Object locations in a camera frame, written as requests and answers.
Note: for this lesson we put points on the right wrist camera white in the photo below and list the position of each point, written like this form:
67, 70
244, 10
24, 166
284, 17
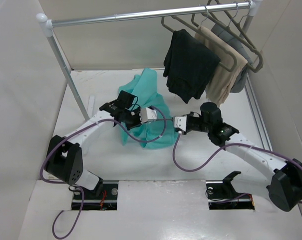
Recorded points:
180, 124

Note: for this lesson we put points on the aluminium rail right side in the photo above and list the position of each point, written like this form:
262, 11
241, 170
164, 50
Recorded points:
257, 115

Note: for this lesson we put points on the beige hanging garment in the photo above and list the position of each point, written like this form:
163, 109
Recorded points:
230, 74

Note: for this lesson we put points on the silver clothes rack frame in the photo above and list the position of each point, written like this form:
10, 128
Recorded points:
47, 25

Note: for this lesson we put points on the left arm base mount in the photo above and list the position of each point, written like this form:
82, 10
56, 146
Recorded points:
106, 201

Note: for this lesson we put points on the grey hanger with black garment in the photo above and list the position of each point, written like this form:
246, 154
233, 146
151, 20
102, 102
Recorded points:
180, 21

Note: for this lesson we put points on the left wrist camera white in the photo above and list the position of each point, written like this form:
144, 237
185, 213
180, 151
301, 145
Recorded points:
147, 115

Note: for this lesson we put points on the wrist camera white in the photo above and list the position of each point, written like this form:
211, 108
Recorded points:
147, 115
180, 124

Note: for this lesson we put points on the teal t shirt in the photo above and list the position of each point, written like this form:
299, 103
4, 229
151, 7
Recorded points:
157, 129

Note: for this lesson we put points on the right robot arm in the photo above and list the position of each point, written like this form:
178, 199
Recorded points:
284, 175

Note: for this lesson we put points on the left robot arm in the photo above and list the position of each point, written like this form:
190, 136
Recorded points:
64, 158

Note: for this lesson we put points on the black hanging garment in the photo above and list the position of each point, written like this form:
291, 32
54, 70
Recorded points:
189, 66

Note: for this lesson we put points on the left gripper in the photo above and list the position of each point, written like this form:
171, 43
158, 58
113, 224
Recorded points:
137, 110

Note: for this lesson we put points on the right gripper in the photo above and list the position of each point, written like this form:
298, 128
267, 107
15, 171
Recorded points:
191, 114

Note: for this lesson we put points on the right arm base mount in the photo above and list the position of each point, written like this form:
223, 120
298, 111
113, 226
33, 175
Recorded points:
221, 195

